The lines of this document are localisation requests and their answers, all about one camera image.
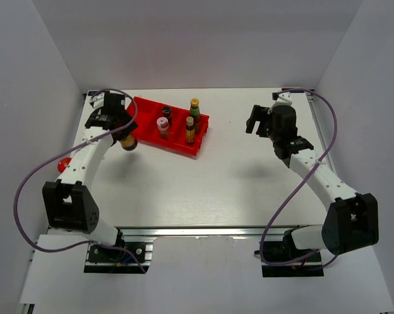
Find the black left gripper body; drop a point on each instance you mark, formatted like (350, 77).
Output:
(123, 113)

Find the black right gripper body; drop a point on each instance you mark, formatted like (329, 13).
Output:
(274, 133)

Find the red-cap dark sauce jar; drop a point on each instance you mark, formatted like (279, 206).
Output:
(129, 143)

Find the pink-cap spice jar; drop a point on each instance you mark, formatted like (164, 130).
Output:
(163, 127)

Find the black-cap spice shaker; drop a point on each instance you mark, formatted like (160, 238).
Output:
(167, 113)

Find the green-label red sauce bottle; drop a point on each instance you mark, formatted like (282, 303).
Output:
(195, 113)

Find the yellow-label dark sauce bottle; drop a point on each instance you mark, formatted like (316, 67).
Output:
(190, 130)

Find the red-cap brown spice jar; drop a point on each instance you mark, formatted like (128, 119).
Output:
(63, 163)

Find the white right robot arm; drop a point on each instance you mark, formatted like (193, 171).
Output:
(351, 222)

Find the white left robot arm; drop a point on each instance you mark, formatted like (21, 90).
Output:
(68, 201)

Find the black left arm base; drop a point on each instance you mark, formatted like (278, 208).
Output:
(109, 261)

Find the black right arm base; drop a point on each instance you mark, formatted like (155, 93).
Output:
(284, 250)

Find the red three-compartment plastic tray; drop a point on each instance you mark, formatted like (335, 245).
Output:
(147, 132)

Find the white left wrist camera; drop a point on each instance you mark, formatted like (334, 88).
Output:
(97, 101)

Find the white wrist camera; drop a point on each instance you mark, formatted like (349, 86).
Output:
(97, 101)
(283, 98)

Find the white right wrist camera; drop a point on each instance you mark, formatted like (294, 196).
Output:
(283, 98)

